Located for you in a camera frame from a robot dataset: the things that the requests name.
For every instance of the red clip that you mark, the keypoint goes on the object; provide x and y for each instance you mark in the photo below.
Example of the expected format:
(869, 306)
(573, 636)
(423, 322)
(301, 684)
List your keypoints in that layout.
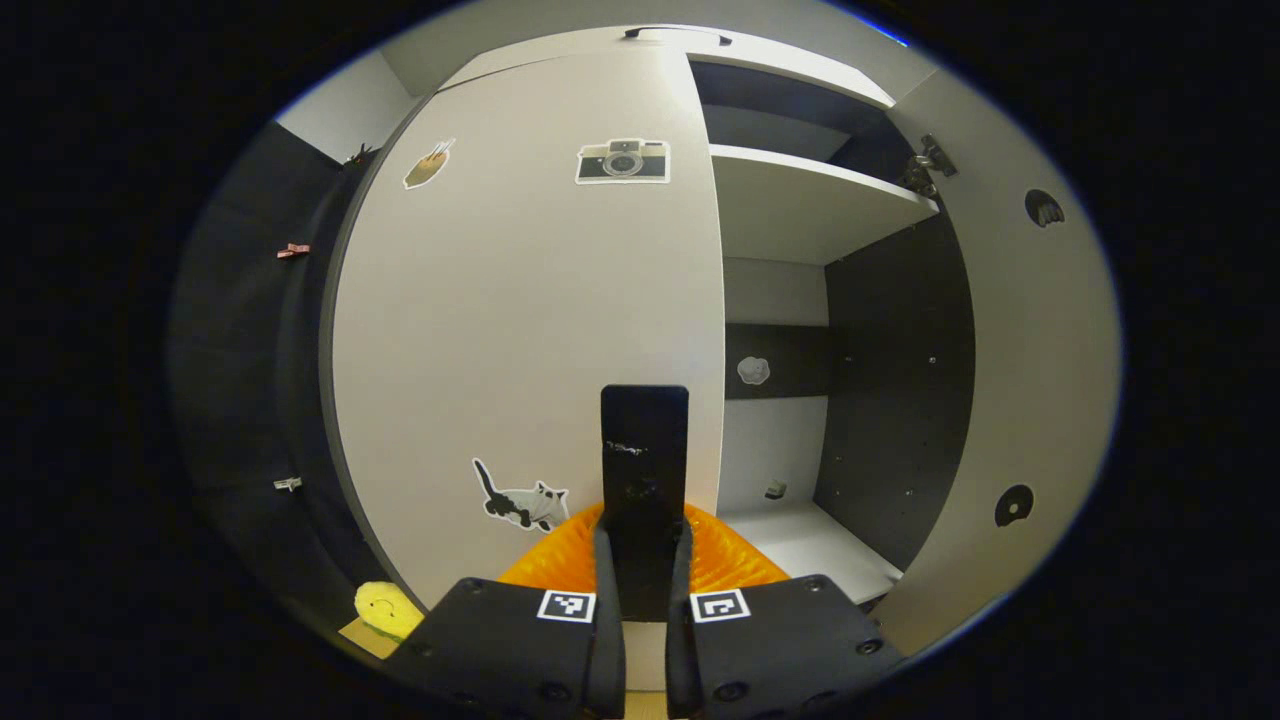
(293, 250)

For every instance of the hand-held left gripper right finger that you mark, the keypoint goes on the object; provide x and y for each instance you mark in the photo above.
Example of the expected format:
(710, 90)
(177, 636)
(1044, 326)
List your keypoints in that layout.
(680, 650)

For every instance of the silver clip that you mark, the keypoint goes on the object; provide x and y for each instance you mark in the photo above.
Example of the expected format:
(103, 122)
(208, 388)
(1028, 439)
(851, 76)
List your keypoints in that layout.
(287, 484)

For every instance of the beige cabinet drawer front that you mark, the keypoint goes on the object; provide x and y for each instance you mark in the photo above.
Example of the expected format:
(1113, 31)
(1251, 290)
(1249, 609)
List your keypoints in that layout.
(780, 62)

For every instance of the beige cabinet door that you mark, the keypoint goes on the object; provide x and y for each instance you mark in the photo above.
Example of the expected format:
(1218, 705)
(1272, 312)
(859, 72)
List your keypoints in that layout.
(1040, 380)
(520, 320)

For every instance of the yellow plush toy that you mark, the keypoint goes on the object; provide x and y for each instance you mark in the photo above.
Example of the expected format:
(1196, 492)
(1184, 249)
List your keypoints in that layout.
(385, 608)

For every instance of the beige double-door shoe cabinet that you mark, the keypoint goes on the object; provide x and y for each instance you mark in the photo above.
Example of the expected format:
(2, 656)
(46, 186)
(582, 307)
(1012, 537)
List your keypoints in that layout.
(800, 200)

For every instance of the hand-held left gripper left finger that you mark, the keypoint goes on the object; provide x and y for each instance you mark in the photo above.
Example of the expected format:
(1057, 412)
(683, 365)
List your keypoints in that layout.
(608, 650)

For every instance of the black backdrop cloth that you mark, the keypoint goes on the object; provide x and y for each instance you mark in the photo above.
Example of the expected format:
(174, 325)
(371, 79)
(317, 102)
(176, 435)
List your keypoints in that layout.
(240, 380)

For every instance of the metal door hinge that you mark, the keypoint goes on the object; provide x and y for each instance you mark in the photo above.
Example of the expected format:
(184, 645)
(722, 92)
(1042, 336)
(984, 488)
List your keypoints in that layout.
(928, 165)

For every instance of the black clip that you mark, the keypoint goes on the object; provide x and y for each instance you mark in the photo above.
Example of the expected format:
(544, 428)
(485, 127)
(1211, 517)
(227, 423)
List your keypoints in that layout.
(358, 155)

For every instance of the white cabinet shelf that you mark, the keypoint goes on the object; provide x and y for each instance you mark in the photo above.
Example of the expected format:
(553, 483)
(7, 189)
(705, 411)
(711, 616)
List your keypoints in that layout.
(800, 200)
(810, 550)

